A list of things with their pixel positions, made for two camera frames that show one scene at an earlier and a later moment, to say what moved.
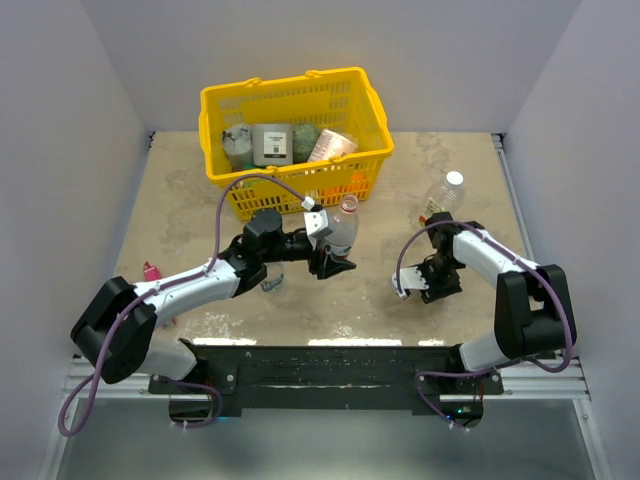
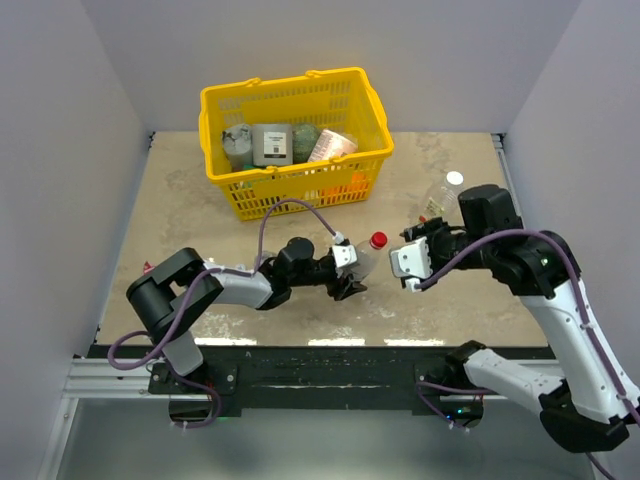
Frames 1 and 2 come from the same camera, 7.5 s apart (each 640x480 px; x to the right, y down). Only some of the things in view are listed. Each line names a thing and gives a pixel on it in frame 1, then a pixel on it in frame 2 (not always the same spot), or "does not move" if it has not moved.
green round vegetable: [303, 139] does not move
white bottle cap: [454, 178] does not move
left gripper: [326, 266] → [345, 288]
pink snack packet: [150, 272] does not move
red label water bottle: [345, 226] → [368, 259]
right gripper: [439, 290] → [429, 228]
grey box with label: [272, 144] does not move
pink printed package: [330, 144] does not move
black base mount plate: [426, 378] does not move
